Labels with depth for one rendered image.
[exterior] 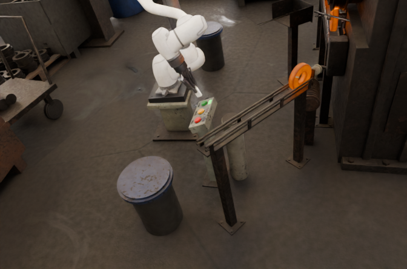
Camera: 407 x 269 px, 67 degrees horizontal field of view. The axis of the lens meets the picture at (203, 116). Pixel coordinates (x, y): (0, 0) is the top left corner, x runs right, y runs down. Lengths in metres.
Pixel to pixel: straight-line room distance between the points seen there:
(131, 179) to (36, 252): 0.88
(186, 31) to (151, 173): 0.80
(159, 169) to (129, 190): 0.20
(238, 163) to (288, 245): 0.55
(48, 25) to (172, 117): 2.24
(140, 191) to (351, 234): 1.19
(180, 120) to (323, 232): 1.30
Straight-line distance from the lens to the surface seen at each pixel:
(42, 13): 4.15
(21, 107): 3.14
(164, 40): 1.62
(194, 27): 1.61
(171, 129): 2.58
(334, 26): 2.10
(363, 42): 1.77
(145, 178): 1.76
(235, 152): 1.94
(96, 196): 2.41
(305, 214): 2.02
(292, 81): 1.72
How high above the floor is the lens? 1.71
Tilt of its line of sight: 40 degrees down
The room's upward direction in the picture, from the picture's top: 13 degrees counter-clockwise
